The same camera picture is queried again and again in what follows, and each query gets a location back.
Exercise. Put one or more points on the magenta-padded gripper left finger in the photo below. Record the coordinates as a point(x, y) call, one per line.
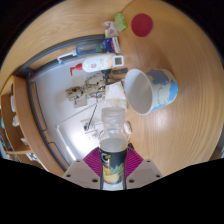
point(80, 171)

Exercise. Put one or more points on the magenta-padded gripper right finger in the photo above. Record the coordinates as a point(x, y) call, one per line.
point(145, 171)

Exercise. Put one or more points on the clear bottle with dark label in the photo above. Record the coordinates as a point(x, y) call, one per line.
point(113, 150)

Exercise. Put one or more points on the white desk lamp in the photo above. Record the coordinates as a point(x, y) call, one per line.
point(71, 150)

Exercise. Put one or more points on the small white earbuds case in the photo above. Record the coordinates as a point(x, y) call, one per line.
point(128, 127)

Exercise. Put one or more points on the wooden shelf unit with items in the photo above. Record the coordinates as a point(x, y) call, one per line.
point(20, 120)

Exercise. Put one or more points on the white tissue pack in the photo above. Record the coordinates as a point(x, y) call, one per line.
point(116, 95)

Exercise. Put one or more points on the white mug with blue print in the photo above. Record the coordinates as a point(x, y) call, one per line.
point(156, 90)

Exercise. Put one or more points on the wooden tree figure toy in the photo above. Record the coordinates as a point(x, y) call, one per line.
point(88, 88)

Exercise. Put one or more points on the dark grey flat bar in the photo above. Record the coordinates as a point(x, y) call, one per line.
point(120, 71)

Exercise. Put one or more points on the white pump bottle, red pump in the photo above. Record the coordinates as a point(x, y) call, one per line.
point(98, 63)

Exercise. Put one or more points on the small white display clock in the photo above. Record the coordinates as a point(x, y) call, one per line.
point(118, 60)

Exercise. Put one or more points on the blue spray bottle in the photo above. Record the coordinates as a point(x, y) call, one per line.
point(85, 49)

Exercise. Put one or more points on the blue and white small box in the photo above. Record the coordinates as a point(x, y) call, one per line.
point(110, 45)

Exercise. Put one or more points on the pale pink packet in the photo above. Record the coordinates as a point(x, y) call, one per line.
point(110, 30)

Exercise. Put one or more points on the flat round red coaster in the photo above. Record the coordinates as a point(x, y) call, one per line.
point(142, 25)

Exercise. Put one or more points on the small green packet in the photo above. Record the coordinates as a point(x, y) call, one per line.
point(120, 21)

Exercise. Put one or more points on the grey metal desk frame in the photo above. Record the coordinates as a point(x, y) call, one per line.
point(36, 113)

